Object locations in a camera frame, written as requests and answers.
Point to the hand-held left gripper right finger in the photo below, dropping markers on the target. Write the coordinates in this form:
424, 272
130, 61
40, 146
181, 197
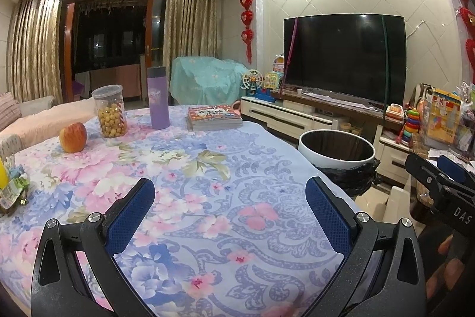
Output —
330, 220

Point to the dark wooden side table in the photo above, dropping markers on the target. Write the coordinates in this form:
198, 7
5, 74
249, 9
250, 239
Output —
423, 196

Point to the toy ferris wheel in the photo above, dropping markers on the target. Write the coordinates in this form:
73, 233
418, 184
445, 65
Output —
252, 79

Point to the white trash bin black liner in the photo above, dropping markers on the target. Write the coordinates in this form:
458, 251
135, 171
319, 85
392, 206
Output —
323, 163

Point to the cream chair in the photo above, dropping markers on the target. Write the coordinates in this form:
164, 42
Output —
399, 202

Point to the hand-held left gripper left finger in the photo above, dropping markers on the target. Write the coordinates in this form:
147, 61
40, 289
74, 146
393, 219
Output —
130, 216

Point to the person's right hand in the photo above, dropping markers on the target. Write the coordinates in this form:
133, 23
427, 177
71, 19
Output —
454, 270

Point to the black flat screen television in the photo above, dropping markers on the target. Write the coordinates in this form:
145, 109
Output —
343, 57

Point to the colourful toy playset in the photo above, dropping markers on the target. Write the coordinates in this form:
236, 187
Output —
272, 79

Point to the cream television cabinet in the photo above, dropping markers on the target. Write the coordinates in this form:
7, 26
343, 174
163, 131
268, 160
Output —
282, 116

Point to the cream sofa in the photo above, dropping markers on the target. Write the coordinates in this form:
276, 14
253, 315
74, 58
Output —
44, 120

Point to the teal covered armchair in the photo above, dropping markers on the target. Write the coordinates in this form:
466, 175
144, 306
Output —
204, 79

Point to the red apple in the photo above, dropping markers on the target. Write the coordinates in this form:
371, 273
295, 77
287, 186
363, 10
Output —
73, 138

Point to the gold patterned curtain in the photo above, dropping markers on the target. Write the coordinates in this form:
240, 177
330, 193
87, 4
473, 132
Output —
189, 23
33, 49

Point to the orange white toy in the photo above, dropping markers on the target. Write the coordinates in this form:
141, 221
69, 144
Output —
395, 112

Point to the stack of picture books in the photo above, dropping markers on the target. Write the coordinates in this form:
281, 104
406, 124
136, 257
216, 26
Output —
213, 116

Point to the wooden framed glass door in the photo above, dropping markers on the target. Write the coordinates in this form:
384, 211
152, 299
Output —
111, 34

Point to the clear jar of snack balls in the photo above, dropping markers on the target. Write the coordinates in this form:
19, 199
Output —
109, 116

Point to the purple drink bottle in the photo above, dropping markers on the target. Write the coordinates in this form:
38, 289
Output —
159, 101

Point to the green labelled packet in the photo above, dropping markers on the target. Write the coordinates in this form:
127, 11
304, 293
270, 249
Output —
13, 189

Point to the red knot hanging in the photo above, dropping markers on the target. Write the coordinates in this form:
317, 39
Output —
468, 16
246, 16

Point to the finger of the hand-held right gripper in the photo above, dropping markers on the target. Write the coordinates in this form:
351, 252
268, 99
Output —
451, 168
423, 172

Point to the pink striped cushion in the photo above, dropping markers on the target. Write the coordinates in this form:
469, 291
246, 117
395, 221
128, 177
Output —
8, 111

